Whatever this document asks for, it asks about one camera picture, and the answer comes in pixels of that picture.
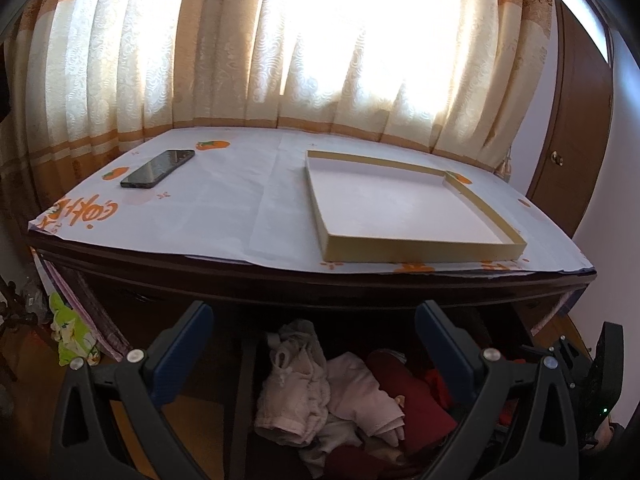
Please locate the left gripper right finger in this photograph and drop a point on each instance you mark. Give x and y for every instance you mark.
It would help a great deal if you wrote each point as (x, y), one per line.
(479, 380)

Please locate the shallow gold cardboard box lid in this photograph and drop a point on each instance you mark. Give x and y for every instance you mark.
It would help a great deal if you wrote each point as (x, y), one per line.
(374, 210)

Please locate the green yellow plush toy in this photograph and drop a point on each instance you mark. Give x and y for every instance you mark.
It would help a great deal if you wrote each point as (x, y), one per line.
(71, 333)

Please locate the light pink underwear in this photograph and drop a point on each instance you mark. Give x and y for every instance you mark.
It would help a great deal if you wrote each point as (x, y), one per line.
(357, 396)

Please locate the beige quilted underwear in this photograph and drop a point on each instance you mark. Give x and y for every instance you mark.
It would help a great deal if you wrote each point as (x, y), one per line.
(293, 405)

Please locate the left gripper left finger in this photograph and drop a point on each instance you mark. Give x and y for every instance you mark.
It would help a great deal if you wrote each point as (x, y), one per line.
(149, 379)

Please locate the red underwear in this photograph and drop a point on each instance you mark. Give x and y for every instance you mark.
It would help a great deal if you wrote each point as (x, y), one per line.
(427, 423)

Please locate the black smartphone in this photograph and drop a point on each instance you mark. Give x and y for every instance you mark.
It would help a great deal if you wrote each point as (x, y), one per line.
(157, 169)

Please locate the white grey cloth in drawer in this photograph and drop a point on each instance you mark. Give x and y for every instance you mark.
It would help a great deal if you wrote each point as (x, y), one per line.
(335, 432)

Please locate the dark wooden desk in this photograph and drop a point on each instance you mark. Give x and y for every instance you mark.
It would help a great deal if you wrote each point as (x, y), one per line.
(248, 300)

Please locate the beige orange patterned curtain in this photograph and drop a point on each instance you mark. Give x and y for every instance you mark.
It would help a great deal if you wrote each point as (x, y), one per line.
(90, 80)

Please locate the brown wooden wardrobe door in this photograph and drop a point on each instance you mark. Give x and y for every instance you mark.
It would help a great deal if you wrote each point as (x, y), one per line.
(577, 136)

